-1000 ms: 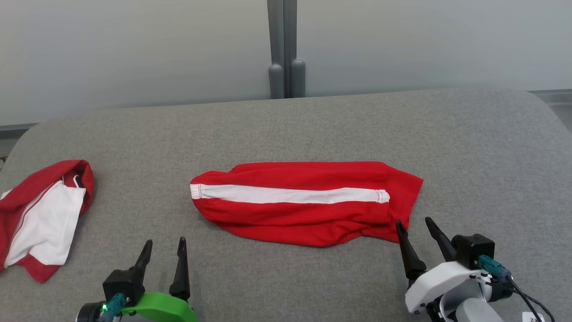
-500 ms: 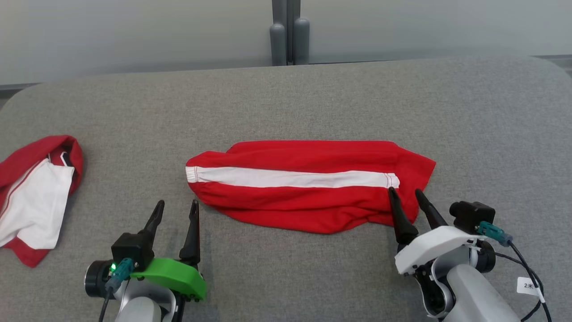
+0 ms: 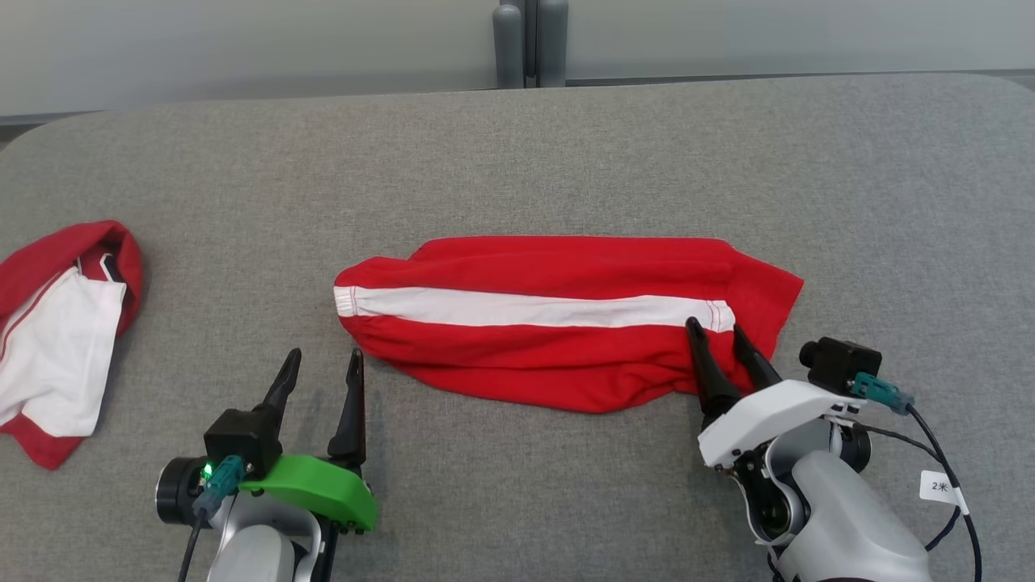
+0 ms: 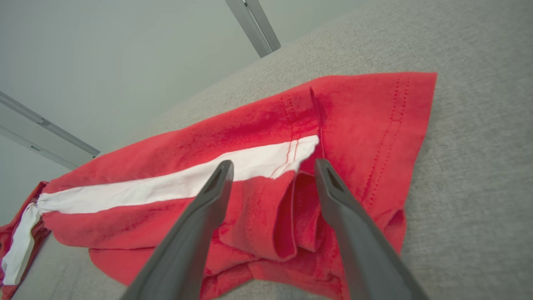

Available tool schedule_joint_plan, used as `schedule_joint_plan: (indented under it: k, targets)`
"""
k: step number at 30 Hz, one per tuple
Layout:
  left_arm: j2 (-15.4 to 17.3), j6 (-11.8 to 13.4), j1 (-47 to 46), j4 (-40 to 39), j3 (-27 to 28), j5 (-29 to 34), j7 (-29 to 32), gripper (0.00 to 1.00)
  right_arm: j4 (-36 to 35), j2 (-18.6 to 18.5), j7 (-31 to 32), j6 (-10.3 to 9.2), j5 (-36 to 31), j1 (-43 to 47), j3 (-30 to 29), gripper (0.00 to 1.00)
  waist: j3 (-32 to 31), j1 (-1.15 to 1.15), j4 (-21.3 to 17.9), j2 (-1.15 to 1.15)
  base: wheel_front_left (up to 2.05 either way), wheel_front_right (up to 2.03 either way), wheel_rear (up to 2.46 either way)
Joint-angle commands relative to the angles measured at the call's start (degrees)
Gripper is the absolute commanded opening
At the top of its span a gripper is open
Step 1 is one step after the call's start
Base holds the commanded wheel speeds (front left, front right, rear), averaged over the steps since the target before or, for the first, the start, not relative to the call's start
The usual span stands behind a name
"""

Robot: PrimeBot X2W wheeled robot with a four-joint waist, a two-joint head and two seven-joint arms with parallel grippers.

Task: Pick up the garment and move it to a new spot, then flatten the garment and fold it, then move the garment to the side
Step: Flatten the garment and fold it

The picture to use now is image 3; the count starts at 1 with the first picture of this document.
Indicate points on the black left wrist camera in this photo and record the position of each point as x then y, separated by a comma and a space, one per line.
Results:
238, 440

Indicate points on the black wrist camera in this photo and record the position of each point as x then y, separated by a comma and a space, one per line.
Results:
238, 440
845, 364

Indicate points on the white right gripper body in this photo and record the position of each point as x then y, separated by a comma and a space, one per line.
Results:
768, 416

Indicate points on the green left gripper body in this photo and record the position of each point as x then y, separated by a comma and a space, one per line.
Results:
323, 485

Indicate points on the grey partition post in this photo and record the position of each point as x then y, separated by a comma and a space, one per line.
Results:
508, 48

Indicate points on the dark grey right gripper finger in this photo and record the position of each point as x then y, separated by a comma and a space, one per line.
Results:
756, 368
711, 380

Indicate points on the red and white basketball jersey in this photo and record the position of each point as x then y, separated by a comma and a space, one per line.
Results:
57, 347

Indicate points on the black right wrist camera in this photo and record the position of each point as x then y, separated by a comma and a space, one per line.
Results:
845, 364

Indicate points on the red shorts with white stripe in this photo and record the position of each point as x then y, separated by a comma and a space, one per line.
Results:
525, 364

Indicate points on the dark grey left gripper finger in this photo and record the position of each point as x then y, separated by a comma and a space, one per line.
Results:
353, 420
285, 384

